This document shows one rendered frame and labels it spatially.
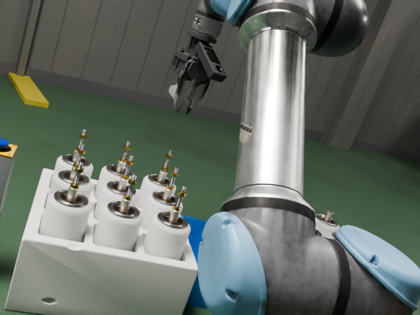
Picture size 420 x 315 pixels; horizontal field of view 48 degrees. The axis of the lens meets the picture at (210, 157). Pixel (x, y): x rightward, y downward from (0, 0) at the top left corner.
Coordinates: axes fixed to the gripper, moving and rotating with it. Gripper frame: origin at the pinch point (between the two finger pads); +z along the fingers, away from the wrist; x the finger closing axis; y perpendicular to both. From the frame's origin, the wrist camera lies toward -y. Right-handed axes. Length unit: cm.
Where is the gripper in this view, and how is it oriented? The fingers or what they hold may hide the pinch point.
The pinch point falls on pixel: (184, 109)
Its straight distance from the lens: 125.8
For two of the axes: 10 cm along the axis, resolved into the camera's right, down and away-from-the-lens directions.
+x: -7.4, -0.7, -6.7
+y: -5.9, -4.2, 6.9
